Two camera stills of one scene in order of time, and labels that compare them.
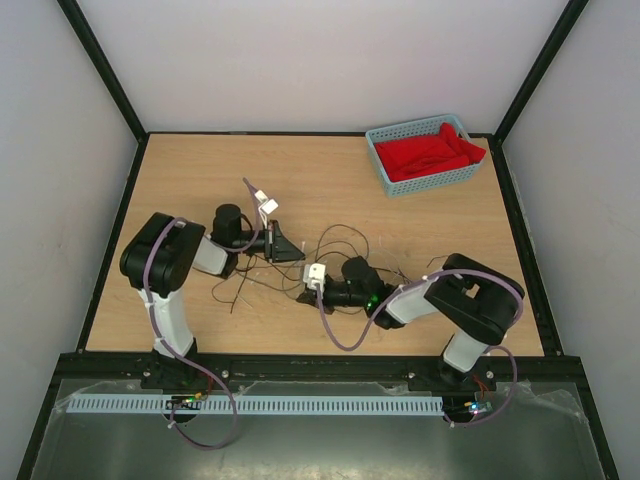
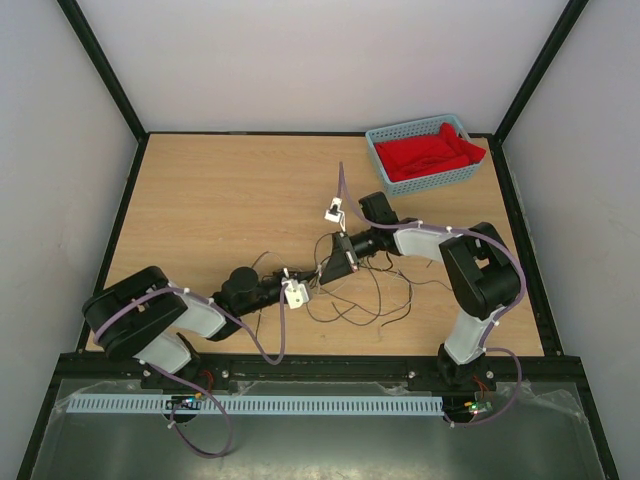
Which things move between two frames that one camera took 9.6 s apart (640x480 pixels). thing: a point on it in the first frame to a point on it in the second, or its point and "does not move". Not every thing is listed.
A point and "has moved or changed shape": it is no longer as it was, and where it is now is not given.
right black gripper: x=308 y=297 to x=341 y=263
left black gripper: x=277 y=247 to x=300 y=276
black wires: x=248 y=275 has moved or changed shape
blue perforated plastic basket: x=421 y=127 does not move
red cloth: x=411 y=157 does not move
